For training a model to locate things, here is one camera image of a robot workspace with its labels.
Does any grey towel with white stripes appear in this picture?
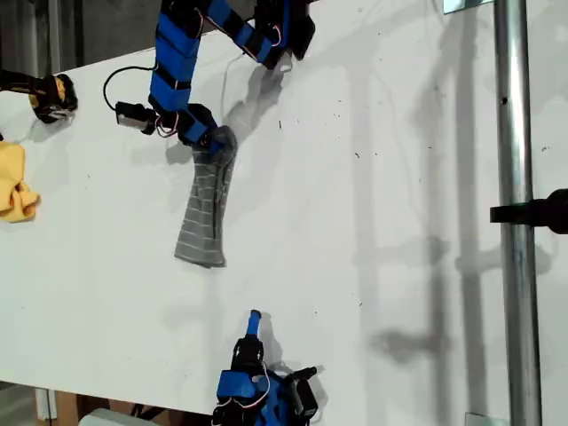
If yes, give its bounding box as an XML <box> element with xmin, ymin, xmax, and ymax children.
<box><xmin>173</xmin><ymin>125</ymin><xmax>241</xmax><ymax>270</ymax></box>

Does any brown cardboard box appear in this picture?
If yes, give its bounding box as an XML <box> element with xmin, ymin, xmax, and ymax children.
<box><xmin>57</xmin><ymin>390</ymin><xmax>215</xmax><ymax>426</ymax></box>

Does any black and yellow clamp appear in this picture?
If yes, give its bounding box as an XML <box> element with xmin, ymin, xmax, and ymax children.
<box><xmin>0</xmin><ymin>68</ymin><xmax>80</xmax><ymax>126</ymax></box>

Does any white box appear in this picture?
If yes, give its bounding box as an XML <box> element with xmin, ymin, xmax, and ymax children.
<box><xmin>83</xmin><ymin>406</ymin><xmax>137</xmax><ymax>426</ymax></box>

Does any yellow cloth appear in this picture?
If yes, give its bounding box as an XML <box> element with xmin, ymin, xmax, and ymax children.
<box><xmin>0</xmin><ymin>140</ymin><xmax>42</xmax><ymax>223</ymax></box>

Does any short black camera stalk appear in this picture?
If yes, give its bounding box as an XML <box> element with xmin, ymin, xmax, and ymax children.
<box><xmin>283</xmin><ymin>364</ymin><xmax>319</xmax><ymax>381</ymax></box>

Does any thin white cable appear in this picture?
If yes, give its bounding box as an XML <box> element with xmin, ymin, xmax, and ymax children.
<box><xmin>221</xmin><ymin>48</ymin><xmax>249</xmax><ymax>97</ymax></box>

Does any black camera box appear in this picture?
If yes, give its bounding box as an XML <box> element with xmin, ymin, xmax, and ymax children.
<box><xmin>114</xmin><ymin>100</ymin><xmax>157</xmax><ymax>135</ymax></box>
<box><xmin>290</xmin><ymin>377</ymin><xmax>320</xmax><ymax>421</ymax></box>

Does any black camera cable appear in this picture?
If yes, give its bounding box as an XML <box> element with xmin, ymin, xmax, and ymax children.
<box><xmin>102</xmin><ymin>65</ymin><xmax>156</xmax><ymax>112</ymax></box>

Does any black post clamp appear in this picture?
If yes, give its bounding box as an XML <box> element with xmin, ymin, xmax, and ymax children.
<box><xmin>489</xmin><ymin>188</ymin><xmax>568</xmax><ymax>234</ymax></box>

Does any steel post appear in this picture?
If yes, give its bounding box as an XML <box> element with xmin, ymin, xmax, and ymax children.
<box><xmin>493</xmin><ymin>0</ymin><xmax>545</xmax><ymax>426</ymax></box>

